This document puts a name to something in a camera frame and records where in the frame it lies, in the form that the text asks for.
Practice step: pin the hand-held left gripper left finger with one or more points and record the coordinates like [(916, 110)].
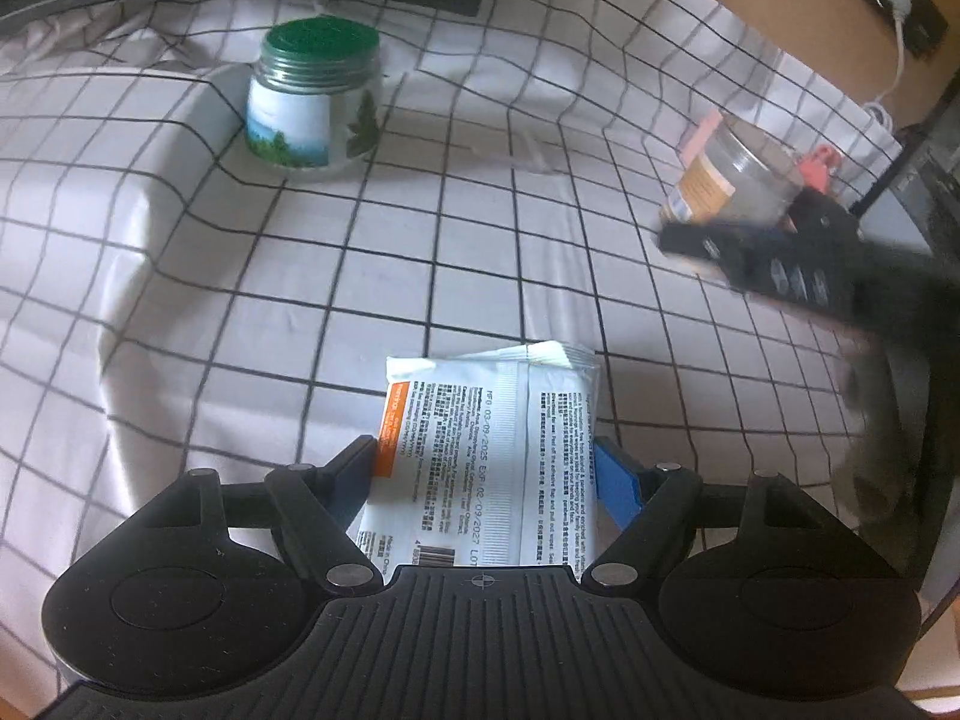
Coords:
[(356, 476)]

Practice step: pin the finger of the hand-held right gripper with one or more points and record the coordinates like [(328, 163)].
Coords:
[(821, 219), (750, 262)]

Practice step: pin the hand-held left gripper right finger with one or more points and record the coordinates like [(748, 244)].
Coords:
[(619, 484)]

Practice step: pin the white wet wipes packet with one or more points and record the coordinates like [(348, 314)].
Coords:
[(480, 450)]

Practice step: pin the brown lid clear jar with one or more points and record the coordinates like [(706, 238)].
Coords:
[(731, 165)]

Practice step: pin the pink box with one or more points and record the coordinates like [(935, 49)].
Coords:
[(701, 136)]

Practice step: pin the white checked sheet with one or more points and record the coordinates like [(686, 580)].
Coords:
[(375, 255)]

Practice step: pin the green lid glass jar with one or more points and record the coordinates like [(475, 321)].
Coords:
[(300, 120)]

